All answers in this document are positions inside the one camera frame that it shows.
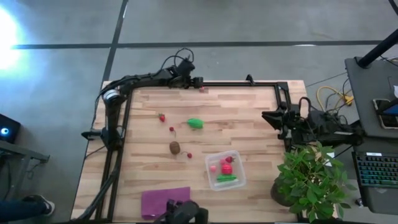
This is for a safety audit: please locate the green potted plant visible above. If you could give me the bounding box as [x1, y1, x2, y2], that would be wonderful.
[269, 140, 358, 224]

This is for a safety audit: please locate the clear plastic tupperware container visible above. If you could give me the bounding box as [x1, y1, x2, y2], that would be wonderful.
[204, 149, 248, 192]

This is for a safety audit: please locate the yellow cable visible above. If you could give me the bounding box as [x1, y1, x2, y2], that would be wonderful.
[316, 85, 355, 131]

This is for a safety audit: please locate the rgb keyboard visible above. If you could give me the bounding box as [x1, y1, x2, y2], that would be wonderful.
[351, 151, 398, 216]

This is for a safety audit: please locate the black pole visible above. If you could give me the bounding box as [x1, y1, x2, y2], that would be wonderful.
[356, 29, 398, 68]

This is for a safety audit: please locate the black smartphone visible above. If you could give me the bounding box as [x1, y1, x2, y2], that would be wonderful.
[373, 98, 398, 130]

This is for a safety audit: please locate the person's leg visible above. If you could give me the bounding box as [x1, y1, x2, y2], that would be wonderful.
[0, 200, 43, 223]

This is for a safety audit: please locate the brown toy kiwi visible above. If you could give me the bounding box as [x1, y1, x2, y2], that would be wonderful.
[169, 141, 182, 156]

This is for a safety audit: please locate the purple cloth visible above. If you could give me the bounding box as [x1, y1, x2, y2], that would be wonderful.
[141, 186, 192, 221]

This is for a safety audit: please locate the green toy pea pod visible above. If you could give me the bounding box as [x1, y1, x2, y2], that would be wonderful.
[216, 174, 238, 184]

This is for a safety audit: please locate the person's shoe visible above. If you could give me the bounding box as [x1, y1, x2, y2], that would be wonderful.
[22, 194, 56, 217]

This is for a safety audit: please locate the grey desk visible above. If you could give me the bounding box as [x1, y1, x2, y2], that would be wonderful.
[344, 57, 398, 140]

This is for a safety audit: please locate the black aluminium table frame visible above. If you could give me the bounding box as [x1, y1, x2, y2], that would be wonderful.
[70, 73, 295, 223]

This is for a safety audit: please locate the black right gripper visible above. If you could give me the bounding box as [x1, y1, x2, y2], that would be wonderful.
[262, 107, 301, 139]

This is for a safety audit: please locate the black box with blue light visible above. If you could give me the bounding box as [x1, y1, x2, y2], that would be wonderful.
[0, 113, 22, 144]

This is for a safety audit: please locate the black hand-held camera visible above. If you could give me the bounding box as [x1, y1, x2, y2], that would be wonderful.
[154, 198, 210, 224]

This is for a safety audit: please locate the grey metal side table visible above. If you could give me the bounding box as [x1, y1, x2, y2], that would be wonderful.
[0, 139, 50, 218]

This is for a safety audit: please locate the green toy papaya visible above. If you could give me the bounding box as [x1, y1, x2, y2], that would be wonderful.
[187, 118, 205, 130]

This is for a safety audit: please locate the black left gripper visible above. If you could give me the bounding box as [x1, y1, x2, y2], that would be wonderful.
[176, 57, 205, 89]

